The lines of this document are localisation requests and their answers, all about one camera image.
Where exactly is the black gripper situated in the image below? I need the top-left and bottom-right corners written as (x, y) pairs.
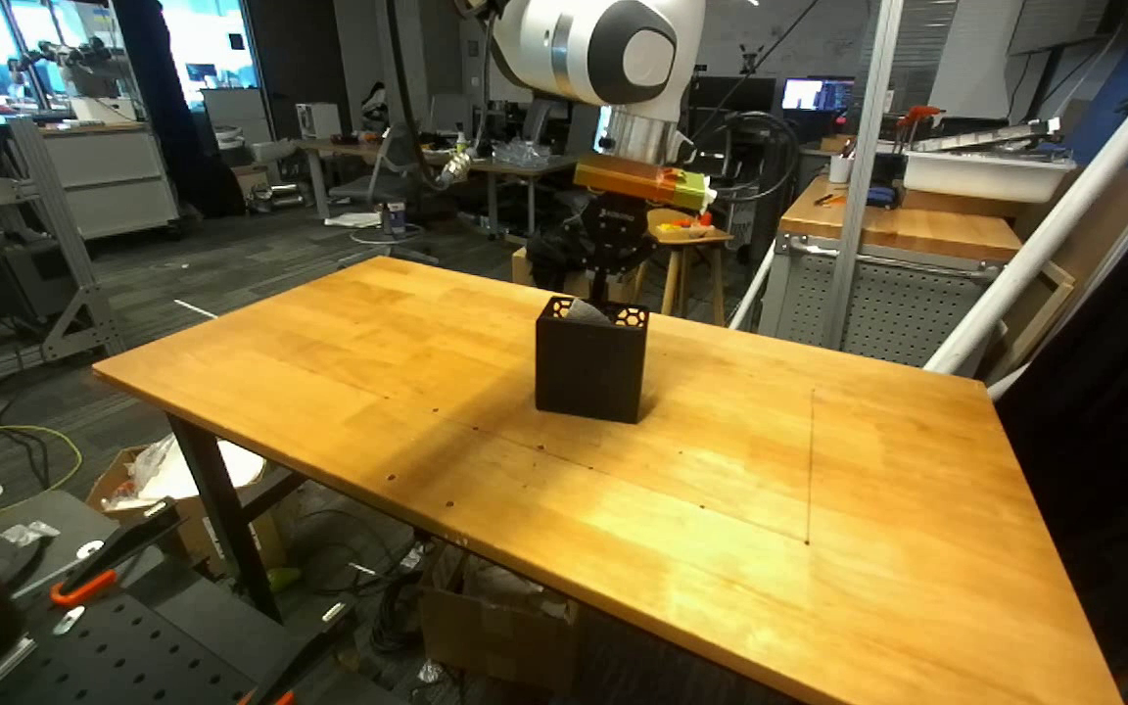
top-left (561, 194), bottom-right (660, 319)

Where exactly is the black perforated metal box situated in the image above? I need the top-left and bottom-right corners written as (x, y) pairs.
top-left (534, 293), bottom-right (654, 429)

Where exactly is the cardboard box under table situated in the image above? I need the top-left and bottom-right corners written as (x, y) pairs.
top-left (413, 580), bottom-right (584, 697)

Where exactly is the cardboard box with white paper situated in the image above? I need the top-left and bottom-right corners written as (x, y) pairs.
top-left (83, 432), bottom-right (271, 580)

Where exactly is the round wooden stool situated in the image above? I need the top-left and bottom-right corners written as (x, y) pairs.
top-left (647, 209), bottom-right (740, 324)

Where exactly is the grey perforated bench panel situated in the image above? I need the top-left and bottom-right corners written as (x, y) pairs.
top-left (757, 238), bottom-right (1004, 374)

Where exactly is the lit computer monitor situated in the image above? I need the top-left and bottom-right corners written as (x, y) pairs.
top-left (774, 75), bottom-right (859, 119)

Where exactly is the white vertical pole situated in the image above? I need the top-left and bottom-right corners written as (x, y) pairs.
top-left (826, 0), bottom-right (907, 353)

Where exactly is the wooden workbench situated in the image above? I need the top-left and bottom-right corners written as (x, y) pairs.
top-left (774, 177), bottom-right (1026, 272)

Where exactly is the white tray on bench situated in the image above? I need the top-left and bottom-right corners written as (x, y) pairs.
top-left (898, 141), bottom-right (1082, 209)

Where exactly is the black table leg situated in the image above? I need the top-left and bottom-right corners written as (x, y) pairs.
top-left (168, 415), bottom-right (283, 618)

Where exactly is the white drawer cabinet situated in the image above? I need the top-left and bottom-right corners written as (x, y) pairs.
top-left (40, 119), bottom-right (185, 243)

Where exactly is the black perforated plate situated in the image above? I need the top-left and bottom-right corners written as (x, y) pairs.
top-left (0, 590), bottom-right (257, 705)

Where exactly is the white diagonal rail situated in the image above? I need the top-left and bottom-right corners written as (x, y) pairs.
top-left (920, 42), bottom-right (1128, 384)

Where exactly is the yellow green floor cable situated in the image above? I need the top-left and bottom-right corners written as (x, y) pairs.
top-left (0, 418), bottom-right (87, 528)

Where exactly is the grey metal shelf frame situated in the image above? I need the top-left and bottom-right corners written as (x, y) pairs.
top-left (0, 113), bottom-right (125, 401)

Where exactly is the orange handled tool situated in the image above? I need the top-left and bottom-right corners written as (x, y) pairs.
top-left (43, 564), bottom-right (125, 615)

